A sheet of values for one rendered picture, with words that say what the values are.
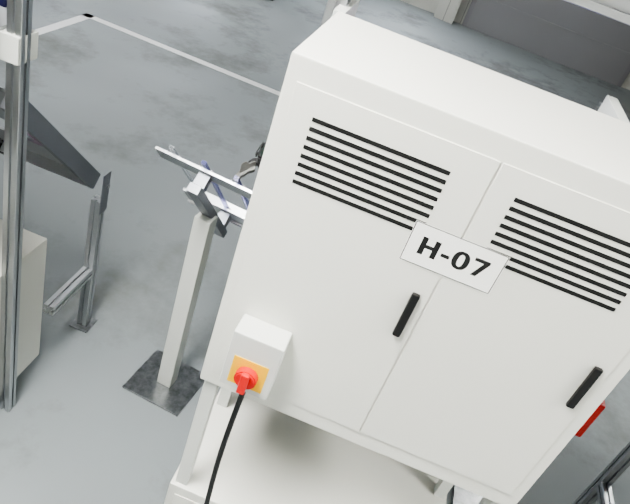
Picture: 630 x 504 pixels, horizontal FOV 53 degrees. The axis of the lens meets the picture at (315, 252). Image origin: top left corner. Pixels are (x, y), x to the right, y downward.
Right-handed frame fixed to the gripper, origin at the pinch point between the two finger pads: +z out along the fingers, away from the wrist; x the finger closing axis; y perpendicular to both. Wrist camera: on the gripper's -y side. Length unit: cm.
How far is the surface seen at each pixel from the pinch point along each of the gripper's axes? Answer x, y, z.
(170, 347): -12, -61, 43
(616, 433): 185, -132, -34
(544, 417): 89, 63, 54
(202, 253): -8.5, -18.9, 20.1
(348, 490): 66, -1, 71
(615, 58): 212, -475, -725
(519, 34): 72, -485, -709
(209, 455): 30, 4, 79
